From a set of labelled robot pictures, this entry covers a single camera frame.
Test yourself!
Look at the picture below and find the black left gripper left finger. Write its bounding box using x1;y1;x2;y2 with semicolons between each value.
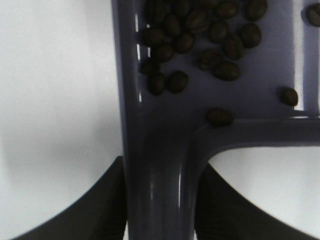
16;156;128;240

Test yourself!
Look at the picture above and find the pile of coffee beans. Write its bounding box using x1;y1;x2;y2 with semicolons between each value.
139;0;320;128

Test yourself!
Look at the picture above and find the purple plastic dustpan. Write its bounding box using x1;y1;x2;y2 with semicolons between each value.
112;0;320;240

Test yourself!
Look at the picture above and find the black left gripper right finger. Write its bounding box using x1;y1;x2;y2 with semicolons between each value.
194;164;313;240

